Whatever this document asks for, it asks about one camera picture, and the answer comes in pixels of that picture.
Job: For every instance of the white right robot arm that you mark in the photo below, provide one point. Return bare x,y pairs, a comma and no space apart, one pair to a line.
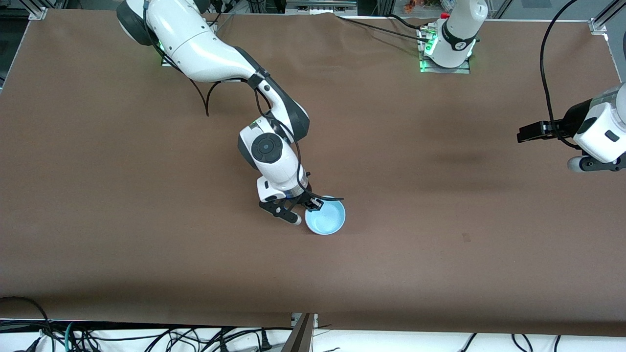
195,44

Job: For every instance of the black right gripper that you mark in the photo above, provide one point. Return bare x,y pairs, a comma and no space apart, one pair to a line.
306,198

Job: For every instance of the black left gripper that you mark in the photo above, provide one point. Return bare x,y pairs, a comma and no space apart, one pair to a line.
570,120

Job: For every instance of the orange plastic item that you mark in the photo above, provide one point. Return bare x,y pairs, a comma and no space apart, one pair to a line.
411,5

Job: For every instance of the brown table cover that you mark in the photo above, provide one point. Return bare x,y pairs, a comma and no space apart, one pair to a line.
146,195

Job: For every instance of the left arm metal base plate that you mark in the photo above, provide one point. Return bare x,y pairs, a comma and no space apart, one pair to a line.
445,71

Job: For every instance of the black frame post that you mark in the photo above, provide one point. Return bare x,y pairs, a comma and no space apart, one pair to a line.
385,6

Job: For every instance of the grey aluminium profile beam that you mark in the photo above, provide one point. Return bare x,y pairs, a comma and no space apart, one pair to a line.
301,337

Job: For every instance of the blue bowl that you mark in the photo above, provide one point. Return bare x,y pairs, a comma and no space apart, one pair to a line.
326,217

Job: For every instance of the aluminium frame corner bracket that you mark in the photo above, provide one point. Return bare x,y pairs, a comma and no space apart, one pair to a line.
38,13
599,24

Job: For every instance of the silver power strip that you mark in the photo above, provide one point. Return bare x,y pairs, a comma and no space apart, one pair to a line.
320,6

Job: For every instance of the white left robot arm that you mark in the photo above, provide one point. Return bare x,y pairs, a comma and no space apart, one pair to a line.
457,34

